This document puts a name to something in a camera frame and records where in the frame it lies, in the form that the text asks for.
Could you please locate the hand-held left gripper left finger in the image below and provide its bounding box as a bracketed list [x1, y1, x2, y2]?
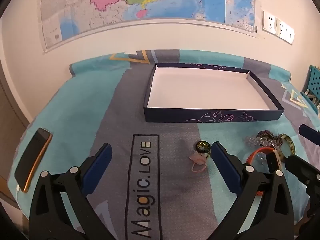
[29, 143, 113, 240]

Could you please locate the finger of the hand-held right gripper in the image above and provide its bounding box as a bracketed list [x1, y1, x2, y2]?
[285, 155, 320, 189]
[299, 124, 320, 147]

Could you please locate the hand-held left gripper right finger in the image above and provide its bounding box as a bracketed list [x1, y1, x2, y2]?
[211, 141, 295, 240]

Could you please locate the tortoiseshell bangle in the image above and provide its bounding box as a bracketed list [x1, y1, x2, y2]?
[277, 134, 297, 159]

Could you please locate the black ring with pink tag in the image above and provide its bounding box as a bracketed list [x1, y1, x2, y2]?
[189, 141, 211, 173]

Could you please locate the orange smart watch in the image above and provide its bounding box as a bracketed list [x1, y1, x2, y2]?
[246, 147, 283, 196]

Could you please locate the clear crystal bead bracelet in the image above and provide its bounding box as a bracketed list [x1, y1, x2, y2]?
[245, 134, 283, 151]

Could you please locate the dark blue shallow box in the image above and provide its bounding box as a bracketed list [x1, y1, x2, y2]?
[143, 63, 285, 123]

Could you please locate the green striped cloth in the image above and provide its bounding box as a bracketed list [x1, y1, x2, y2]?
[301, 92, 320, 114]

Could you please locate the teal perforated plastic stool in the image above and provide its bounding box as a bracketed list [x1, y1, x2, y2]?
[301, 65, 320, 105]

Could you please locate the black smartphone with gold edge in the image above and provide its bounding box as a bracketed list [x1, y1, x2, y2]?
[14, 127, 53, 193]

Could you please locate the wardrobe door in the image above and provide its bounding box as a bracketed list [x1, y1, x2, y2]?
[0, 79, 32, 205]

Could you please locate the white wall socket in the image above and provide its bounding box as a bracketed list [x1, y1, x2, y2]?
[285, 26, 295, 45]
[276, 19, 288, 39]
[262, 10, 278, 34]

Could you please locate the colourful wall map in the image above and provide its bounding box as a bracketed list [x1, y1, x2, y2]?
[40, 0, 258, 53]

